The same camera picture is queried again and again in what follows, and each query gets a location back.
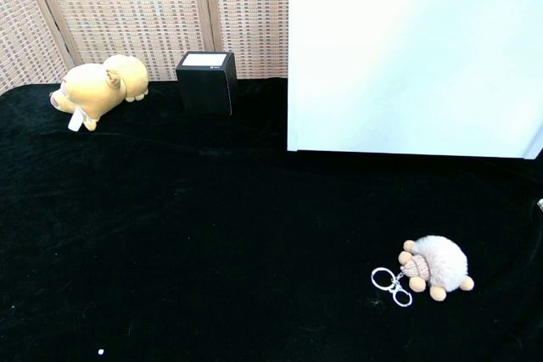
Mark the white board panel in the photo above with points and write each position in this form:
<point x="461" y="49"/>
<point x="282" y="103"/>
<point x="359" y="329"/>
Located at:
<point x="407" y="52"/>

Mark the yellow plush bear toy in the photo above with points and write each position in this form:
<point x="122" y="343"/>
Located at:
<point x="102" y="87"/>

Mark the black velvet table cloth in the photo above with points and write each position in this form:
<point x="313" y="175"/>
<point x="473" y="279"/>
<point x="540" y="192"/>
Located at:
<point x="212" y="230"/>

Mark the black box with white top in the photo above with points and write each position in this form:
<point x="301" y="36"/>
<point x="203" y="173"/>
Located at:
<point x="208" y="86"/>

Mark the woven bamboo folding screen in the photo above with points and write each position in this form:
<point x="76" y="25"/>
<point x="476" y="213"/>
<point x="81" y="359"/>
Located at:
<point x="140" y="10"/>

